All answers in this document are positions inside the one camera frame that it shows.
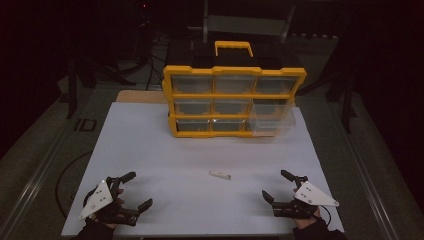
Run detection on clear plastic drawer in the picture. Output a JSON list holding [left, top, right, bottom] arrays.
[[247, 98, 297, 138]]

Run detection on grey metal step stool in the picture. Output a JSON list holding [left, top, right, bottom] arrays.
[[202, 0, 297, 44]]

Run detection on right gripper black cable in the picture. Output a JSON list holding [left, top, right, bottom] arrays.
[[314, 205, 333, 228]]

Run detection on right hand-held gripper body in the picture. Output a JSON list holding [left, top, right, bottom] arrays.
[[272, 175, 340, 220]]

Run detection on yellow black drawer organizer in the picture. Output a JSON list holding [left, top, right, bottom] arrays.
[[162, 40, 308, 139]]

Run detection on person's right hand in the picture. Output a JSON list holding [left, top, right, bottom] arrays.
[[291, 187, 324, 231]]

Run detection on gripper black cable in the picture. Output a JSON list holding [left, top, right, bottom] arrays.
[[82, 187, 102, 210], [314, 205, 333, 228]]

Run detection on small white bar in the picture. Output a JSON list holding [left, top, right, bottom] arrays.
[[208, 169, 232, 181]]

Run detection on grid of clear drawers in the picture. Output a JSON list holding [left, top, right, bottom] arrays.
[[170, 74, 299, 133]]

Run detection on black floor cable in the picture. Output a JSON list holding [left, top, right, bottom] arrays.
[[54, 150, 95, 220]]

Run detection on metal floor rail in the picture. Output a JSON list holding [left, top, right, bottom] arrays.
[[0, 122, 80, 240], [332, 109, 402, 240]]

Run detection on white table cover board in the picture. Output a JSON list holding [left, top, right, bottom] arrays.
[[61, 101, 345, 238]]

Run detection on person's left hand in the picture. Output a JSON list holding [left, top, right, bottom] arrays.
[[88, 188, 126, 231]]

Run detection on black tripod stand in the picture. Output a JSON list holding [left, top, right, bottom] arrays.
[[305, 61, 360, 135]]

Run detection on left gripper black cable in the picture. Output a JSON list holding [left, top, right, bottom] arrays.
[[82, 187, 102, 210]]

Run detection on bundle of black cables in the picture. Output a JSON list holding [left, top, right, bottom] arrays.
[[145, 28, 168, 92]]

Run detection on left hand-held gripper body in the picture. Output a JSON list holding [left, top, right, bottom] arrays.
[[78, 176, 141, 227]]

